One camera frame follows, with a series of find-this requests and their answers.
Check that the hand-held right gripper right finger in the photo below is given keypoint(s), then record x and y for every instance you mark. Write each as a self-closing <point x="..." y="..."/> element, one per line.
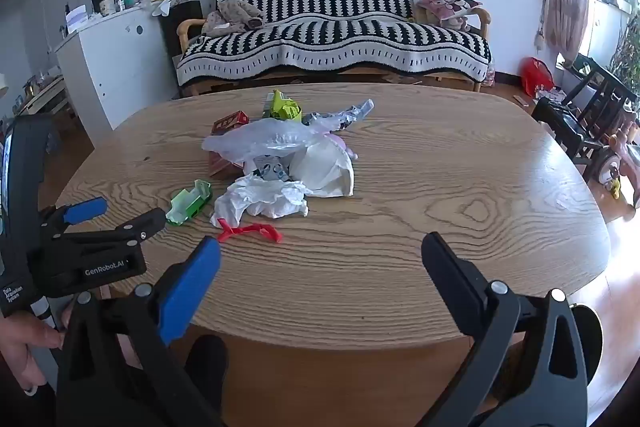
<point x="450" y="282"/>

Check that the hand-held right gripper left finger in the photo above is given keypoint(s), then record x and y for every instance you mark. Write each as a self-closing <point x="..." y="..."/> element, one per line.
<point x="190" y="292"/>

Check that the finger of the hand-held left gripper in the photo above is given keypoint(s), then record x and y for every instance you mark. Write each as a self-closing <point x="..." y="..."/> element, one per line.
<point x="85" y="209"/>
<point x="125" y="227"/>

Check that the torn grey cardboard box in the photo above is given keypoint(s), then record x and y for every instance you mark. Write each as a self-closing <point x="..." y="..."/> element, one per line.
<point x="192" y="202"/>

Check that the red plastic scrap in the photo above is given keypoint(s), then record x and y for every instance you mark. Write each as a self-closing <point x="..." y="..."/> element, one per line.
<point x="250" y="229"/>

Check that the white tissue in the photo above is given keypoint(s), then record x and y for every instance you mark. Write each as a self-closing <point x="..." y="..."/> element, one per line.
<point x="260" y="197"/>

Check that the blue and white packet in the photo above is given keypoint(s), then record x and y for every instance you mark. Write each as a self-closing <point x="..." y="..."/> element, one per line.
<point x="270" y="168"/>

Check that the red cardboard box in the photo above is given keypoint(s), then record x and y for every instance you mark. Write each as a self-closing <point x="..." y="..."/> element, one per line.
<point x="231" y="121"/>

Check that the clear plastic bag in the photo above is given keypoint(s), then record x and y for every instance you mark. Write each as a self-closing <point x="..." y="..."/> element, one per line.
<point x="260" y="139"/>

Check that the white paper bag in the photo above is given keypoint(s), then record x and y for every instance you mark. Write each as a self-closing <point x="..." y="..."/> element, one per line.
<point x="325" y="169"/>

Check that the silver foil wrapper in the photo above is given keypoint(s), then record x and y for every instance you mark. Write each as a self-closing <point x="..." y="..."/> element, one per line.
<point x="350" y="112"/>

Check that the lime green carton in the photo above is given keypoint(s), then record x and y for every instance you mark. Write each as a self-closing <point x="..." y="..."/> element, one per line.
<point x="285" y="109"/>

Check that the person's left hand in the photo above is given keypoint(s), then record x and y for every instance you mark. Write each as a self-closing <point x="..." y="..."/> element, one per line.
<point x="25" y="337"/>

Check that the white side table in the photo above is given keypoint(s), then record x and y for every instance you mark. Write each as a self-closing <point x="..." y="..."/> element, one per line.
<point x="45" y="94"/>

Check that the white cabinet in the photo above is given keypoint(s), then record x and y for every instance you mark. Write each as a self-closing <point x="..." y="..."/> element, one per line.
<point x="115" y="67"/>

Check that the white paper sign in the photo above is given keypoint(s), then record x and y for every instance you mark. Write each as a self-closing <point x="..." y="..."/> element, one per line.
<point x="77" y="18"/>

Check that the small yellow toy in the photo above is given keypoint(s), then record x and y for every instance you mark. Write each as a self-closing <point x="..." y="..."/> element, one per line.
<point x="614" y="188"/>

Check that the black cabinet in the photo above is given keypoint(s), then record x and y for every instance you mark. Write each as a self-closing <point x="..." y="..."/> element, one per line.
<point x="172" y="37"/>

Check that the black wooden chair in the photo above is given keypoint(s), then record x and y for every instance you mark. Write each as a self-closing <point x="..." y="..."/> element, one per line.
<point x="542" y="109"/>

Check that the white tin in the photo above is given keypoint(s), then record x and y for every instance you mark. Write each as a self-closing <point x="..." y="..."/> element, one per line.
<point x="106" y="5"/>

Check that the pink plastic bag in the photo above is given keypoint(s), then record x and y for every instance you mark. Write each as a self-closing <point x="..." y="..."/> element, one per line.
<point x="488" y="78"/>

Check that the wooden sofa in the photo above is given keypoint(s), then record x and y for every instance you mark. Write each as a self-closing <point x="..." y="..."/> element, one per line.
<point x="186" y="27"/>

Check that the white folded paper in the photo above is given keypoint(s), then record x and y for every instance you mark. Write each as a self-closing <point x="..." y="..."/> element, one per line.
<point x="162" y="7"/>

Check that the red bag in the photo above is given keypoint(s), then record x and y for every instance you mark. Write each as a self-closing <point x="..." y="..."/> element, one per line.
<point x="537" y="77"/>

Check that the pink toy tricycle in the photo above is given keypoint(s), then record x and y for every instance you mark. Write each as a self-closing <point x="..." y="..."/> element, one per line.
<point x="627" y="147"/>

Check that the beige garment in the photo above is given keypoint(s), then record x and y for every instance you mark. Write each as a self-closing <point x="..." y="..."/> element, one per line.
<point x="235" y="12"/>

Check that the black and white striped blanket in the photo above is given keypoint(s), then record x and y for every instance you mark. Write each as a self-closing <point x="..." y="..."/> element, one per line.
<point x="350" y="32"/>

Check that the pink printed pillow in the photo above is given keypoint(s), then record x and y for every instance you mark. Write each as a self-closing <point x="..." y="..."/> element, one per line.
<point x="445" y="4"/>

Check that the green potted plant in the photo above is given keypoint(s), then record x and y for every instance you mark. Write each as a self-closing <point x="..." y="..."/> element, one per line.
<point x="627" y="52"/>

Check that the hanging wall ornament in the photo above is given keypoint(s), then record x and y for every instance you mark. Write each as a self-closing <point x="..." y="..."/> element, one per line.
<point x="540" y="39"/>

